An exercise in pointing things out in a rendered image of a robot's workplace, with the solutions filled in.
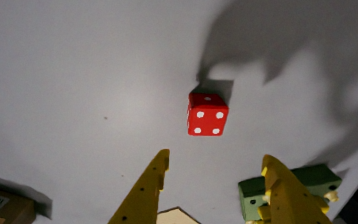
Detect red die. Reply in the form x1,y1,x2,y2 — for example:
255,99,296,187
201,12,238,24
187,93,229,136

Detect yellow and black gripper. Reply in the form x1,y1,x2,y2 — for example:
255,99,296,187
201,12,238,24
107,149,329,224

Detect tan flat mat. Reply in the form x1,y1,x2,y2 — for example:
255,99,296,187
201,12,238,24
157,207,200,224

